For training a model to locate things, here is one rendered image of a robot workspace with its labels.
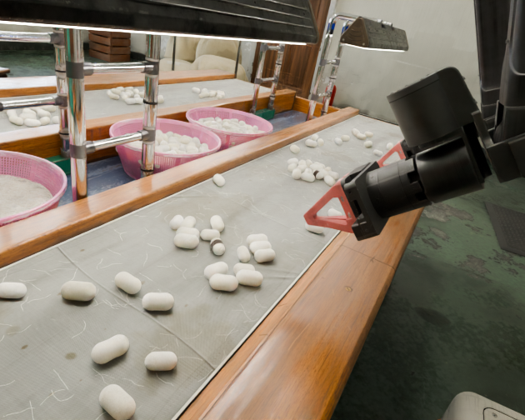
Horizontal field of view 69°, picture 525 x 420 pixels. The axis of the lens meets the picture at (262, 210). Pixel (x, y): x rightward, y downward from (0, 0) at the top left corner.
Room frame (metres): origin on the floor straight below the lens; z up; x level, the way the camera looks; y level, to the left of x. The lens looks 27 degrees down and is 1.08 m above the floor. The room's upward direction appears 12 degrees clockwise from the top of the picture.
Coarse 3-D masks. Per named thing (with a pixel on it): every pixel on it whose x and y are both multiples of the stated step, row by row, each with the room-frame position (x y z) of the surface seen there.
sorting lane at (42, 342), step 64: (384, 128) 1.62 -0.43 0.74; (192, 192) 0.67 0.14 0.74; (256, 192) 0.73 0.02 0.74; (320, 192) 0.80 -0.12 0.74; (64, 256) 0.41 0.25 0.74; (128, 256) 0.44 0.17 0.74; (192, 256) 0.47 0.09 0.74; (0, 320) 0.28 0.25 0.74; (64, 320) 0.30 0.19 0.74; (128, 320) 0.32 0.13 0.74; (192, 320) 0.34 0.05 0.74; (256, 320) 0.36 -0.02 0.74; (0, 384) 0.22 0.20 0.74; (64, 384) 0.23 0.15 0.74; (128, 384) 0.24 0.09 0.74; (192, 384) 0.26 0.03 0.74
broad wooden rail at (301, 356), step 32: (416, 224) 0.70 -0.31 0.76; (320, 256) 0.53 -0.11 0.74; (352, 256) 0.52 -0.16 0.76; (384, 256) 0.54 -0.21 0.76; (320, 288) 0.42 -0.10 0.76; (352, 288) 0.43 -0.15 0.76; (384, 288) 0.45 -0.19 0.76; (288, 320) 0.35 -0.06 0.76; (320, 320) 0.36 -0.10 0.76; (352, 320) 0.37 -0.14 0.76; (256, 352) 0.29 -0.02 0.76; (288, 352) 0.30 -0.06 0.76; (320, 352) 0.31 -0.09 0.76; (352, 352) 0.32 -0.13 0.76; (224, 384) 0.25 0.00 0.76; (256, 384) 0.25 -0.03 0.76; (288, 384) 0.26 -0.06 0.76; (320, 384) 0.27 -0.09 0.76; (192, 416) 0.21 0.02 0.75; (224, 416) 0.21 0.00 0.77; (256, 416) 0.22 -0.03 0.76; (288, 416) 0.22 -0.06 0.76; (320, 416) 0.23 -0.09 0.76
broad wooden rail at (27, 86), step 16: (0, 80) 1.08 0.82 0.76; (16, 80) 1.11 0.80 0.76; (32, 80) 1.15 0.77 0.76; (48, 80) 1.19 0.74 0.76; (96, 80) 1.32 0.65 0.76; (112, 80) 1.37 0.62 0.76; (128, 80) 1.42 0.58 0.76; (160, 80) 1.56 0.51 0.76; (176, 80) 1.65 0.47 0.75; (192, 80) 1.75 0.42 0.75; (208, 80) 1.86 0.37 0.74; (0, 96) 1.00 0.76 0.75; (16, 96) 1.03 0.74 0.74
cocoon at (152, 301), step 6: (150, 294) 0.35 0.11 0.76; (156, 294) 0.35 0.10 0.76; (162, 294) 0.35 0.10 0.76; (168, 294) 0.35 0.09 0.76; (144, 300) 0.34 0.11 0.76; (150, 300) 0.34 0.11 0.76; (156, 300) 0.34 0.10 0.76; (162, 300) 0.34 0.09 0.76; (168, 300) 0.35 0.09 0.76; (144, 306) 0.34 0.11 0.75; (150, 306) 0.34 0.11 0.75; (156, 306) 0.34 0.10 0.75; (162, 306) 0.34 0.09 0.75; (168, 306) 0.34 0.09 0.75
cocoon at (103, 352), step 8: (120, 336) 0.28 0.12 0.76; (104, 344) 0.26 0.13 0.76; (112, 344) 0.27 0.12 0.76; (120, 344) 0.27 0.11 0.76; (128, 344) 0.28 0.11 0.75; (96, 352) 0.25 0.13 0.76; (104, 352) 0.26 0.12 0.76; (112, 352) 0.26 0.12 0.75; (120, 352) 0.27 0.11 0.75; (96, 360) 0.25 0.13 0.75; (104, 360) 0.25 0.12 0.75
